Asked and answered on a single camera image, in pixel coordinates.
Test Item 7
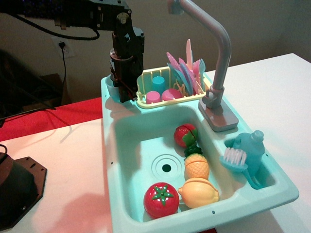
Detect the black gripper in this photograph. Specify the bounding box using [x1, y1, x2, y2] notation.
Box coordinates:
[110, 27, 144, 102]

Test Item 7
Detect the translucent light blue cup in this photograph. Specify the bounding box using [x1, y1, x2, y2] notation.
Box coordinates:
[105, 75, 120, 102]

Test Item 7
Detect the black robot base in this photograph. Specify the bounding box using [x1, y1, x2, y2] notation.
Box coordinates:
[0, 144, 47, 231]

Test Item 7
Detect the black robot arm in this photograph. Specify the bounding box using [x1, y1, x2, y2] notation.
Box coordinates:
[0, 0, 145, 102]

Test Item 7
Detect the pink upturned cup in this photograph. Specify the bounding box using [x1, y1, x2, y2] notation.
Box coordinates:
[146, 91, 161, 104]

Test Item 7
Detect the blue upturned cup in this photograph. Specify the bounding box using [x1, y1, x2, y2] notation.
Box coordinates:
[152, 76, 165, 94]

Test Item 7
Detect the mint green toy sink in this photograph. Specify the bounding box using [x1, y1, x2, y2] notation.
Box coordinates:
[102, 77, 299, 233]

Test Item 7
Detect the yellow dish rack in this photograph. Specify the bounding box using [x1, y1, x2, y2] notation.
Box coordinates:
[137, 67, 205, 109]

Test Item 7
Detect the red cloth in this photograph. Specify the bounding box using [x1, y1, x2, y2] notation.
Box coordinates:
[0, 98, 102, 141]

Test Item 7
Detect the magenta upturned bowl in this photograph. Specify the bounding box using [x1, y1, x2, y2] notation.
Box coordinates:
[161, 88, 183, 101]

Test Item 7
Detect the blue toy plate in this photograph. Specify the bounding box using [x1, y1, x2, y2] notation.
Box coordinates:
[167, 63, 193, 96]

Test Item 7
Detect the pink toy plate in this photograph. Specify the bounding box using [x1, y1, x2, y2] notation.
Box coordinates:
[166, 52, 180, 69]

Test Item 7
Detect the purple toy plate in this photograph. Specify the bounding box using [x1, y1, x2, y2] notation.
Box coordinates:
[178, 58, 196, 96]

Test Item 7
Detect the toy strawberry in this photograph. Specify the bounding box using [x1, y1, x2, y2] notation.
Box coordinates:
[173, 123, 198, 148]

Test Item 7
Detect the peach toy knife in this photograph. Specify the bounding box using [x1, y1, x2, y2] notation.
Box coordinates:
[186, 39, 193, 70]

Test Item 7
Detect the pink toy fork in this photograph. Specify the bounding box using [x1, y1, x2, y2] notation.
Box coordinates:
[192, 60, 200, 84]

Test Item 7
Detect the blue toy fork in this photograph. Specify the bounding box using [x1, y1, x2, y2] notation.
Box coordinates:
[199, 59, 206, 92]

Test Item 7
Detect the grey toy faucet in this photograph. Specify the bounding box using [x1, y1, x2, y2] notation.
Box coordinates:
[167, 0, 239, 132]

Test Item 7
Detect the toy pineapple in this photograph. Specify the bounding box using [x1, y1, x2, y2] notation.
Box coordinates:
[184, 145, 209, 180]

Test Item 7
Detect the toy tomato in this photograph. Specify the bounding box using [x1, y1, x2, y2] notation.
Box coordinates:
[143, 182, 179, 219]

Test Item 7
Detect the toy lemon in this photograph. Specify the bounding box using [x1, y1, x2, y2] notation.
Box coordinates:
[178, 178, 220, 209]

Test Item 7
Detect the blue dish brush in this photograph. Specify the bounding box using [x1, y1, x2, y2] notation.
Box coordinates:
[219, 148, 263, 190]

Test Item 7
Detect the blue soap bottle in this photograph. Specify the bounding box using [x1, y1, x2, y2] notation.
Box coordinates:
[233, 130, 265, 176]

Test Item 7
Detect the white wall outlet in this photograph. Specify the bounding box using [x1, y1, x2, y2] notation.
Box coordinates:
[51, 36, 75, 59]

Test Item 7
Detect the black power cable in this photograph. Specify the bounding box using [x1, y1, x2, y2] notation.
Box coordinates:
[0, 41, 71, 127]

